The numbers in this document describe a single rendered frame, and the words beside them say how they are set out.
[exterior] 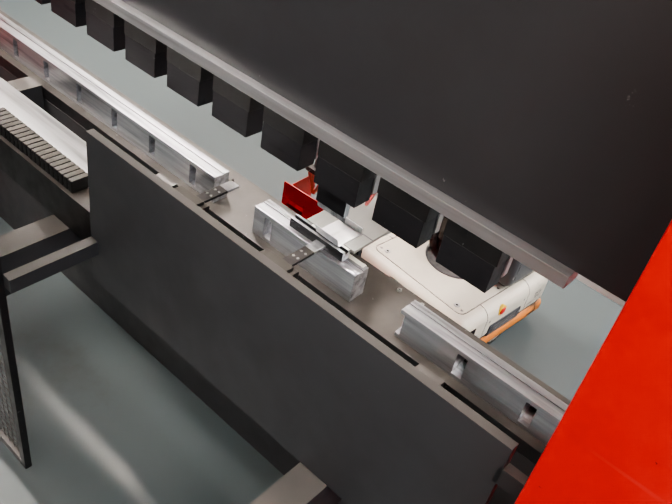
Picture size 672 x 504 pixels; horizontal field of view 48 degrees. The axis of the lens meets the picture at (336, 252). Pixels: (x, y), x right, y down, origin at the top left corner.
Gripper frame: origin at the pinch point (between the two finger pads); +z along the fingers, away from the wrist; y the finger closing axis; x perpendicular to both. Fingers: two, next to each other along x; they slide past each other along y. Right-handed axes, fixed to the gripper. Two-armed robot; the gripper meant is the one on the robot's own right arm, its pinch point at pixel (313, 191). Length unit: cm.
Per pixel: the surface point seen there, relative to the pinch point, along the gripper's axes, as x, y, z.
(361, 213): 35.0, 28.5, -15.3
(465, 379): 88, 47, 0
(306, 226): 29, 45, -11
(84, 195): -19, 82, -1
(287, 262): 36, 61, -7
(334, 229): 35, 41, -12
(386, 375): 89, 105, -26
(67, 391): -38, 55, 95
